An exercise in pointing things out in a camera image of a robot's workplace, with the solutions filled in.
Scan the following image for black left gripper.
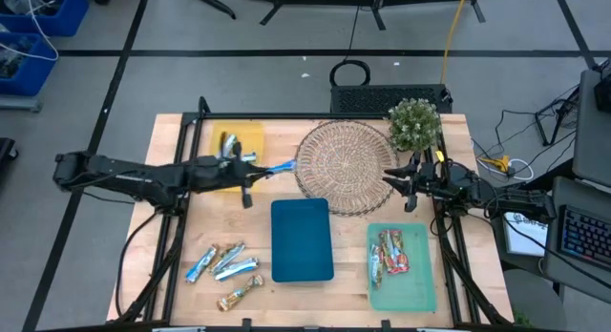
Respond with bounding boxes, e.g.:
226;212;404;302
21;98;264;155
220;140;276;210

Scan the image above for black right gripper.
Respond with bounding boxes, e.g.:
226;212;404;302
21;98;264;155
381;150;449;214

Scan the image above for bright blue granola bar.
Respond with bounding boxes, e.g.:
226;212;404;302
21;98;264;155
266;158;298;176

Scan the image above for red granola bar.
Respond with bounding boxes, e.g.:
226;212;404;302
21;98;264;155
390;228;411;275
378;229;398;275

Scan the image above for silver snack bar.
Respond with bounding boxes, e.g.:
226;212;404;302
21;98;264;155
207;241;246;275

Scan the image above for gold orange granola bar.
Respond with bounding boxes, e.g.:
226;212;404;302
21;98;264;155
216;273;265;313

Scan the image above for yellow plastic bin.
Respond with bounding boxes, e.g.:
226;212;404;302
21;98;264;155
208;120;266;195

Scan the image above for artificial potted plant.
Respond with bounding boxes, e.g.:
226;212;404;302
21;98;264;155
384;97;443;154

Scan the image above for round woven wicker mat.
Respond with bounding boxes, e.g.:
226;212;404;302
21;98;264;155
293;119;400;218

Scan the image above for blue plastic bin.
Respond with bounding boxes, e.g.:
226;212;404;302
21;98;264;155
270;197;336;283

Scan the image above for black mesh computer case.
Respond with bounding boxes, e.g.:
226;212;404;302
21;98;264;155
329;83;453;115

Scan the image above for teal translucent plastic bin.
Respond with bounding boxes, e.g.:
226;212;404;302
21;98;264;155
366;221;438;314

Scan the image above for white paper sheet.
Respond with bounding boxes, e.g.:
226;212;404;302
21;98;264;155
503;211;549;258

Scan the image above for grey desk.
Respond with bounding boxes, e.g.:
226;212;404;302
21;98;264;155
542;176;611;304
571;68;611;189

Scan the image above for black stand leg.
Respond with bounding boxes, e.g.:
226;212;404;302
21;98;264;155
169;0;238;21

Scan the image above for grey round stool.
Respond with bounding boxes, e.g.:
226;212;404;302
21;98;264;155
502;268;568;331

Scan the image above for black keyboard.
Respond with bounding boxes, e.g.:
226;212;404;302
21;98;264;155
558;204;611;272

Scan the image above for black desk device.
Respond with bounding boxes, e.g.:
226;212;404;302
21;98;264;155
593;72;611;114

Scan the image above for blue storage crate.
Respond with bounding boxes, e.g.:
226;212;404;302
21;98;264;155
0;31;59;97
0;0;91;37

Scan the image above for grey crate dolly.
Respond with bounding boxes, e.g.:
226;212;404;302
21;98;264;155
0;93;43;114

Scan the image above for black floor object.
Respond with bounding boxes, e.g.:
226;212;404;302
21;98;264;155
0;137;20;176

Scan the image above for black aluminium table frame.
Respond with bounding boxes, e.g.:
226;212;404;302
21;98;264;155
107;95;515;332

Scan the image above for black cable loop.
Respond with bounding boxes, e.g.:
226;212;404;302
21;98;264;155
328;5;372;89

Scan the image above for thick yellow cable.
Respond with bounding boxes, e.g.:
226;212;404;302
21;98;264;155
438;0;473;85

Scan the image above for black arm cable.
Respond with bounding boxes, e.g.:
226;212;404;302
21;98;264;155
114;210;161;319

